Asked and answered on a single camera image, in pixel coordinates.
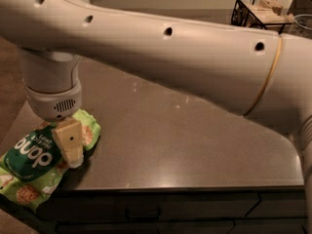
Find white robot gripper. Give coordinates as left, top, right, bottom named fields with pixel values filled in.
left=19, top=48, right=84, bottom=169

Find green rice chip bag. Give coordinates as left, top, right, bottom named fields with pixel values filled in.
left=0, top=110, right=100, bottom=211

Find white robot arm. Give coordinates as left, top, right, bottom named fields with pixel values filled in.
left=0, top=0, right=312, bottom=185

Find wooden blocks in basket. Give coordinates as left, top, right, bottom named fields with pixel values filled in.
left=243, top=0, right=294, bottom=27

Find dark drawer handle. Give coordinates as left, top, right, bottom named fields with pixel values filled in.
left=125, top=207, right=162, bottom=222

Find black wire basket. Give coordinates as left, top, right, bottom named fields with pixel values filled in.
left=231, top=0, right=294, bottom=33

